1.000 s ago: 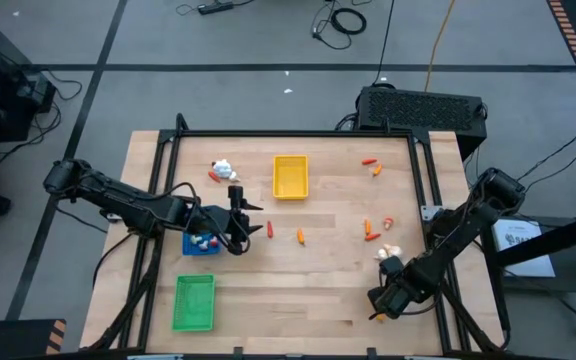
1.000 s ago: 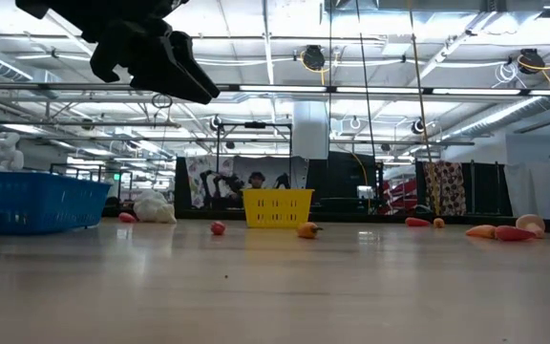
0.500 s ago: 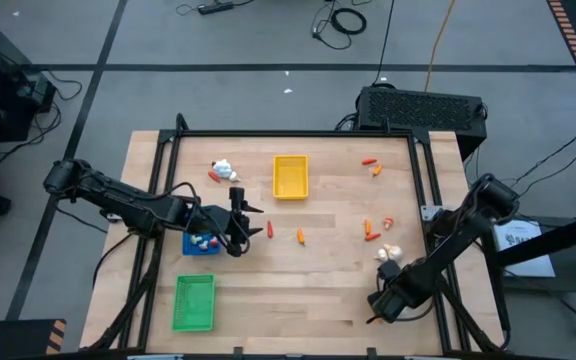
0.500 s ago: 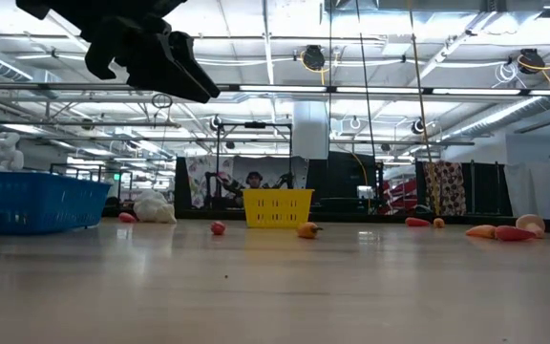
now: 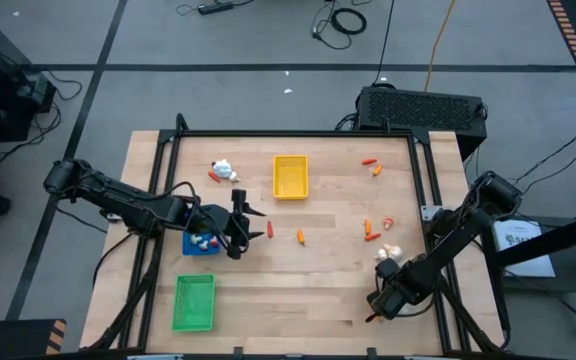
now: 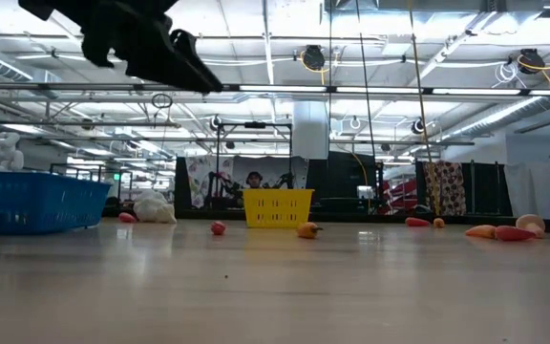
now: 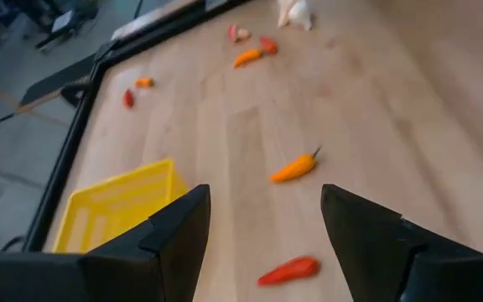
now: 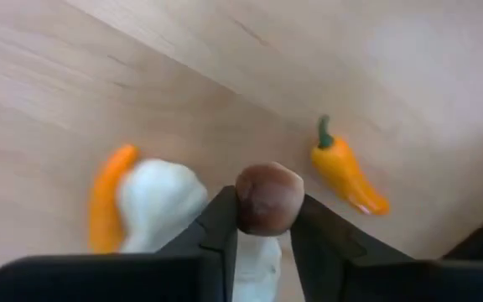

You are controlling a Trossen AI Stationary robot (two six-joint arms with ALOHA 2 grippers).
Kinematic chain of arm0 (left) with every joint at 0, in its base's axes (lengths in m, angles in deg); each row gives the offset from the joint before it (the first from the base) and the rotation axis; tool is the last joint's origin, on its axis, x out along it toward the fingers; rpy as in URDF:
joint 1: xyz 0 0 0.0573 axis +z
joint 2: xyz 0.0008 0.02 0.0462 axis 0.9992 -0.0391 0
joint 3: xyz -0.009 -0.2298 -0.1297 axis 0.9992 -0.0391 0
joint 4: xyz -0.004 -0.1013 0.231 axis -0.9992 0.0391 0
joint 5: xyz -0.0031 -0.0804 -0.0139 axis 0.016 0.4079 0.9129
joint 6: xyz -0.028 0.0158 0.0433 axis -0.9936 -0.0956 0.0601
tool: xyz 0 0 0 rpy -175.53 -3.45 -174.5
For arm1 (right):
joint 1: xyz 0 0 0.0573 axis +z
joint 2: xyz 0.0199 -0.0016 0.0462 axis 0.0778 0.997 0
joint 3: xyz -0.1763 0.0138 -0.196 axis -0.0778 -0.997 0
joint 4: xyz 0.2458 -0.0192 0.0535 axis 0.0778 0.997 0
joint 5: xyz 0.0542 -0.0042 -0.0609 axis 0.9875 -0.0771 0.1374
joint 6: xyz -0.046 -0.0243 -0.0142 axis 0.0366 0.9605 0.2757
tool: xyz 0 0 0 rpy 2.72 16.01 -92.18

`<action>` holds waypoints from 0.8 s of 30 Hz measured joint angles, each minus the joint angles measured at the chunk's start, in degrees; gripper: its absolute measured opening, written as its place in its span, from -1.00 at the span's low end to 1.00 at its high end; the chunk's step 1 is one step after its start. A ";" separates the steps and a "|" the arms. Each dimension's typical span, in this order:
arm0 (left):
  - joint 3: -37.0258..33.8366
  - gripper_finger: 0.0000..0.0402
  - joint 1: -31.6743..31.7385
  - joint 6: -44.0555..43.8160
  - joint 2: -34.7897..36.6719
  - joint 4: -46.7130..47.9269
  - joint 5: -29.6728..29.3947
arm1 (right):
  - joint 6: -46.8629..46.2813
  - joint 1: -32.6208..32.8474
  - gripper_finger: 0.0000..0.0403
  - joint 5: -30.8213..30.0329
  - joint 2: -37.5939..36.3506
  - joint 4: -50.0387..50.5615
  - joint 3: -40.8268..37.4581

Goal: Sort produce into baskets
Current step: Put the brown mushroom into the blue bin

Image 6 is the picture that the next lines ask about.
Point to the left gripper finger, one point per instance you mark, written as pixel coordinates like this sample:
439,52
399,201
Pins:
170,67
194,52

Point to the small cream garlic bulb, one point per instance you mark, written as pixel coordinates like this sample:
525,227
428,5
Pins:
167,215

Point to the small orange pepper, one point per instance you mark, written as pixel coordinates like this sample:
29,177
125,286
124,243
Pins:
307,230
439,222

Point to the long orange pepper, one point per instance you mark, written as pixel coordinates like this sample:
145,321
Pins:
481,231

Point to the pale cream mushroom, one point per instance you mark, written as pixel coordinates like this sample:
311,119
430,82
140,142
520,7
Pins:
530,222

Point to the black background robot arm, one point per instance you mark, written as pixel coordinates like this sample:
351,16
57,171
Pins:
284,180
221,187

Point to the white floral cloth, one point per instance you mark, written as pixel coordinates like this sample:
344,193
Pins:
198,174

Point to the white pillar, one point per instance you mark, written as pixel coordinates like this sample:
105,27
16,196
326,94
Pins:
310,129

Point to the plain white sheet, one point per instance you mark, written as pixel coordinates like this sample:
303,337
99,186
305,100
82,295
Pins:
275,167

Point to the person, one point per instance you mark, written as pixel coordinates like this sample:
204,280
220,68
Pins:
254,180

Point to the large white garlic bulb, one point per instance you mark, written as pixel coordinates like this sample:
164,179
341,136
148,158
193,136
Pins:
147,208

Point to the white blocky figure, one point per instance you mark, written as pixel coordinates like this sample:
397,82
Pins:
4,155

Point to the yellow plastic basket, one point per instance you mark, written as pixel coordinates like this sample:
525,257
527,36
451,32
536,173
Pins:
277,208

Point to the blue plastic basket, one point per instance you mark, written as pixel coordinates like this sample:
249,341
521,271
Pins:
31,203

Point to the black partition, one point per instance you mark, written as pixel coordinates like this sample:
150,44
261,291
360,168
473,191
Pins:
339,181
487,188

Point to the long ceiling light bar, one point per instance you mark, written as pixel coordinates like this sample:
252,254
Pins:
399,90

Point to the red shelf rack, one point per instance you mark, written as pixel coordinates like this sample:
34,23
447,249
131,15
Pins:
401,196

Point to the brown patterned cloth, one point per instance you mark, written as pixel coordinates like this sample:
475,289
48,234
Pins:
447,188

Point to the white panel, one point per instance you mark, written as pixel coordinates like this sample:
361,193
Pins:
535,191

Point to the black metal gantry frame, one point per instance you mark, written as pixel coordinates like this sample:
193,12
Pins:
254,125

